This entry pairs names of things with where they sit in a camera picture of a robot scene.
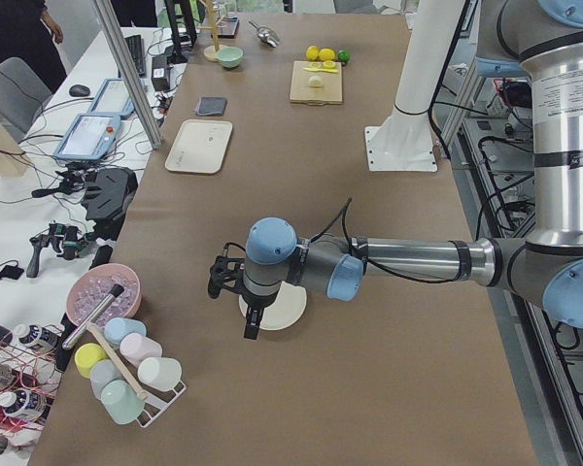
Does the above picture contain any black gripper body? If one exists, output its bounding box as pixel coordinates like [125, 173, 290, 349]
[243, 291, 278, 320]

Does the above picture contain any cream round plate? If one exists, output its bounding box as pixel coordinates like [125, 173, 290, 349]
[259, 283, 307, 331]

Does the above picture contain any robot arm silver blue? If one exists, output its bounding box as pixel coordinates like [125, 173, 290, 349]
[241, 1, 583, 339]

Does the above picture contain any cream rectangular tray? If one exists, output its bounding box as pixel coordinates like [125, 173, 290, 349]
[164, 119, 233, 175]

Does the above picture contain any white plastic cup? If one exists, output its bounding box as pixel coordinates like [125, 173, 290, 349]
[138, 357, 183, 391]

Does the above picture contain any pink plastic cup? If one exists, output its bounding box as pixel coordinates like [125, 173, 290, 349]
[120, 333, 162, 367]

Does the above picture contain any blue plastic cup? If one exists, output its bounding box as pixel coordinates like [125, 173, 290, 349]
[103, 317, 147, 349]

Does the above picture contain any metal muddler black tip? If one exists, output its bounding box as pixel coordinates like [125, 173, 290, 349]
[61, 283, 124, 350]

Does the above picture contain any mint green plastic cup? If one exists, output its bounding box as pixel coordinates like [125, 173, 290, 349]
[100, 380, 145, 425]

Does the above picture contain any grey plastic cup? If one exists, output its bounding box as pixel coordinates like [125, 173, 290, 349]
[89, 359, 122, 400]

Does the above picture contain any pink bowl with ice cubes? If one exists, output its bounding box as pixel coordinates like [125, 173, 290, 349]
[66, 263, 142, 326]

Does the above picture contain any yellow plastic cup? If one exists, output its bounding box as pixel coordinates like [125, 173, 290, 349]
[74, 343, 108, 379]

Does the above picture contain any black plastic housing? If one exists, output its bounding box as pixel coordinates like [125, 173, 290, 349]
[81, 168, 138, 241]

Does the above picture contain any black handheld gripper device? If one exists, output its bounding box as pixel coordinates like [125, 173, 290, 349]
[25, 222, 97, 278]

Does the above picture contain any grey folded cloth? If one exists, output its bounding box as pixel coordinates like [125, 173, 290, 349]
[194, 96, 227, 117]

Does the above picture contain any wooden cutting board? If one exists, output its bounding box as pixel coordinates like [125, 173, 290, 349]
[290, 60, 343, 105]

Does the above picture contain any blue teach pendant near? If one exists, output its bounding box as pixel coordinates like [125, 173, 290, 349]
[53, 113, 121, 161]

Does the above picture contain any blue teach pendant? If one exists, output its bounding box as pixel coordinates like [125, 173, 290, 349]
[88, 78, 135, 118]
[53, 113, 121, 161]

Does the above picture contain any yellow plastic knife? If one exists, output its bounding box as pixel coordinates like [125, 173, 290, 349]
[302, 66, 339, 74]

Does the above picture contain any mint green bowl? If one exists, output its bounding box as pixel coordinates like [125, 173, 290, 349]
[216, 47, 244, 69]

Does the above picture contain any black power adapter box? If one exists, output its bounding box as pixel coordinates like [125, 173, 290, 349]
[151, 54, 171, 91]

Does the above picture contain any blue teach pendant far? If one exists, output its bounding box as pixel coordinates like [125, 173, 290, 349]
[88, 78, 135, 118]

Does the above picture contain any wooden mug tree stand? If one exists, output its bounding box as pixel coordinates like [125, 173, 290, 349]
[199, 0, 227, 62]

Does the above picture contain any whole yellow lemon near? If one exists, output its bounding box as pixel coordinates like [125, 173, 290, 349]
[305, 45, 321, 61]

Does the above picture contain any whole yellow lemon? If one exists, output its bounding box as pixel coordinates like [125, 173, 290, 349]
[305, 45, 321, 61]
[318, 48, 337, 62]

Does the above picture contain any whole yellow lemon far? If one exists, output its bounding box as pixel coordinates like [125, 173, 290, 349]
[318, 48, 337, 62]

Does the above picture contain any green lime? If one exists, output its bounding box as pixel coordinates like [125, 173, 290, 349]
[337, 49, 351, 66]

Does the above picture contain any metal scoop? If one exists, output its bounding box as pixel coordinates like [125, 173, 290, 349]
[249, 20, 280, 48]

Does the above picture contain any black computer mouse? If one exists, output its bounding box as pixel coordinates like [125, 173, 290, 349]
[69, 84, 90, 97]

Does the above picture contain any black keyboard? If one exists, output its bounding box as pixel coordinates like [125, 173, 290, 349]
[124, 34, 147, 78]

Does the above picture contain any grey office chair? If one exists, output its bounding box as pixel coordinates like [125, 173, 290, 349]
[0, 57, 52, 135]

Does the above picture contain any person in black clothes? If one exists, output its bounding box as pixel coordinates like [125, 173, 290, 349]
[0, 0, 67, 93]

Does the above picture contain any white wire cup rack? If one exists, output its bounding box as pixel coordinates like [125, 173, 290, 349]
[136, 381, 188, 428]

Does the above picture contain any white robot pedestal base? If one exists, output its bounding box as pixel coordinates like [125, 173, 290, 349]
[365, 0, 468, 172]

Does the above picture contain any aluminium frame post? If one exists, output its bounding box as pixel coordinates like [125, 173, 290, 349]
[92, 0, 162, 150]

